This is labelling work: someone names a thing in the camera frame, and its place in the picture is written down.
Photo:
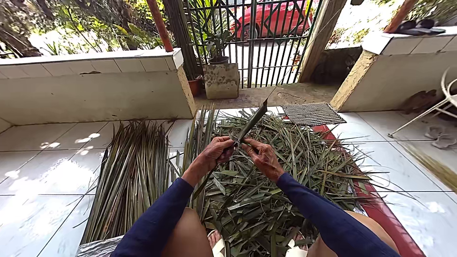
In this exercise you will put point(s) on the person's left forearm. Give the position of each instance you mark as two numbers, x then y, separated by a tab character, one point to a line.
160	214

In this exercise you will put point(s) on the person's right forearm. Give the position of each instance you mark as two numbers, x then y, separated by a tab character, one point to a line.
321	210

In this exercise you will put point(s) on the plant in dark pot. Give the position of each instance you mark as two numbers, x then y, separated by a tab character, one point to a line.
218	46

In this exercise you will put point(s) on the dark wooden post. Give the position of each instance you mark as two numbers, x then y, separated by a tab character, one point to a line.
181	35

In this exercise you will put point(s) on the pile of cut leaf pieces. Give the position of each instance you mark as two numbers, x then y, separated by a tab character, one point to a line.
282	192

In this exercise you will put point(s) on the person's right thumb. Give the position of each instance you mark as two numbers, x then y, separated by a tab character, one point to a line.
250	150

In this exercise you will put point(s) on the white metal chair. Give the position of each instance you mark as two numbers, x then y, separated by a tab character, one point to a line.
419	118

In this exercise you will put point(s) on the person's right index finger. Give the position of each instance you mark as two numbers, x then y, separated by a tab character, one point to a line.
253	142

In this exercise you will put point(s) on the person's left thumb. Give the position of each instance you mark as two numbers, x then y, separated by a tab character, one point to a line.
225	144

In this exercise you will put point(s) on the red car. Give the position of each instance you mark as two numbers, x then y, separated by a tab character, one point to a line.
275	19

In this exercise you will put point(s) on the person's right hand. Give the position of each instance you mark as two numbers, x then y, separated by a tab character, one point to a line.
266	160

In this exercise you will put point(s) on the red round post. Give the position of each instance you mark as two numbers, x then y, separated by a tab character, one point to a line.
401	15
160	26

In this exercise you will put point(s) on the garden trees and bushes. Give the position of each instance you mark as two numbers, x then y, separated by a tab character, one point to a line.
85	25

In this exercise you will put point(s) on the person's left hand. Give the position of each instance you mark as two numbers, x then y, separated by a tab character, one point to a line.
210	154

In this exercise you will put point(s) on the grey brown concrete post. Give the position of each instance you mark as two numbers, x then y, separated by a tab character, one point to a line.
319	39

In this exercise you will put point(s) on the green palm leaf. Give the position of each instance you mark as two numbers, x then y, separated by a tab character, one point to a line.
254	121

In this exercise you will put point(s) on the pair of grey slippers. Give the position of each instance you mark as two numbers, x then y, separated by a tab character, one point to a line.
443	140

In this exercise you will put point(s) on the narrow bundle of long leaves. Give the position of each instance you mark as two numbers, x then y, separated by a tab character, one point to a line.
196	137

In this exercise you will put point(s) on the black white striped mat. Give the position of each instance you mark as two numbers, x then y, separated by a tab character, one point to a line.
312	113

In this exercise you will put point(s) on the wide bundle of long leaves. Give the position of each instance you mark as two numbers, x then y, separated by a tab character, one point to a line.
132	182

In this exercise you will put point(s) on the dark metal gate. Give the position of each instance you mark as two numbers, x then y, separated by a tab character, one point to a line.
252	46

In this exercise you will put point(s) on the stained concrete slab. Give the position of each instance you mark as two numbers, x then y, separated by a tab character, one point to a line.
221	84

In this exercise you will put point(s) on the person's left fingers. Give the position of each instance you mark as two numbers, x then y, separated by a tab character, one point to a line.
225	156

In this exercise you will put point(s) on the person's legs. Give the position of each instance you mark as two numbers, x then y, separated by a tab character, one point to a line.
191	235

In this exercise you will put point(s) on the terracotta pot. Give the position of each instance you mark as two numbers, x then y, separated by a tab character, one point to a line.
194	87

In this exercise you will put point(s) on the pair of dark shoes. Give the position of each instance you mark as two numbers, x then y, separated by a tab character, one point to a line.
416	28

